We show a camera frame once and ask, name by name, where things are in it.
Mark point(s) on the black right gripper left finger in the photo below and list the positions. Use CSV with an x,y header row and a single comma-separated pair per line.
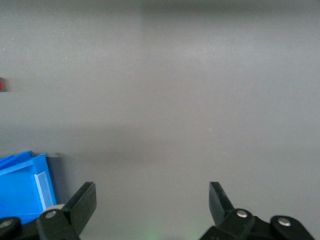
x,y
85,200

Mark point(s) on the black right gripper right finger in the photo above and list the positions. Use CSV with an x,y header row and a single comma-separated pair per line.
x,y
218,200

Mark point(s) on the small red cube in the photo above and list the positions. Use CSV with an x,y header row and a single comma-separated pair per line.
x,y
0,85

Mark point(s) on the blue plastic storage bin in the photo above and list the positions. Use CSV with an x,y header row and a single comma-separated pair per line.
x,y
17,190

